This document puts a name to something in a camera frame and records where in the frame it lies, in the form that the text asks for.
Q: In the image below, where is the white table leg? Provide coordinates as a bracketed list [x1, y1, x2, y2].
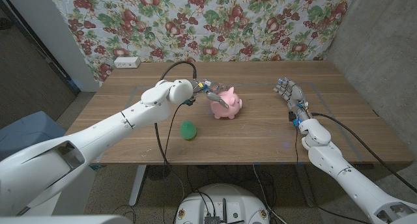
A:
[128, 164, 147, 207]

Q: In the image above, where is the green ball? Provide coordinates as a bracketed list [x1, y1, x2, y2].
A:
[179, 120, 198, 141]

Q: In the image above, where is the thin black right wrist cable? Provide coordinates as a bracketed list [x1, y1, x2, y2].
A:
[295, 126, 319, 212]

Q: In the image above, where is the thin black left wrist cable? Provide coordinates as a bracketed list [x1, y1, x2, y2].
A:
[162, 102, 186, 224]

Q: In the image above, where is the black round floor fan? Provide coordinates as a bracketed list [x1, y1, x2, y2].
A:
[145, 164, 173, 181]

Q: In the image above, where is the grey table leg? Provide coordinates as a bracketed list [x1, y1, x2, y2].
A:
[295, 163, 317, 208]

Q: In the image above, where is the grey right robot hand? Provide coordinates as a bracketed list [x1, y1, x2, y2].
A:
[273, 77, 313, 128]

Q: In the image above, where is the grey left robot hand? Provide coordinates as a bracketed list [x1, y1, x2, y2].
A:
[190, 79, 231, 109]

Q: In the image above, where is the blue plastic bin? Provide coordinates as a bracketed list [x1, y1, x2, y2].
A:
[0, 111, 67, 161]

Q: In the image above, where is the floral fruit print backdrop cloth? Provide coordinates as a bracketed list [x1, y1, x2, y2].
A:
[45, 0, 358, 87]

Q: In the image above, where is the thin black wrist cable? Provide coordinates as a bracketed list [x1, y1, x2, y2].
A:
[162, 102, 186, 224]
[295, 126, 319, 212]

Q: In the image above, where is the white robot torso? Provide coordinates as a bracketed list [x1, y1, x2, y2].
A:
[175, 184, 270, 224]

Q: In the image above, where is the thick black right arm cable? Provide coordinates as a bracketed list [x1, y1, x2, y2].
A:
[311, 112, 417, 194]

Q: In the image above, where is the white power strip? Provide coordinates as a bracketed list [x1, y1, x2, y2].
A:
[113, 56, 141, 69]

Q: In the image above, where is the pink plastic piggy bank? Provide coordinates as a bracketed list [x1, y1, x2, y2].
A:
[210, 86, 243, 120]

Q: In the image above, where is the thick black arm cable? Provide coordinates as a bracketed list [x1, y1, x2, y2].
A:
[311, 112, 417, 194]
[153, 61, 198, 199]

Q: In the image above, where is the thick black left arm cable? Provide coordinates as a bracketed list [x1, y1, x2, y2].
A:
[153, 61, 198, 199]

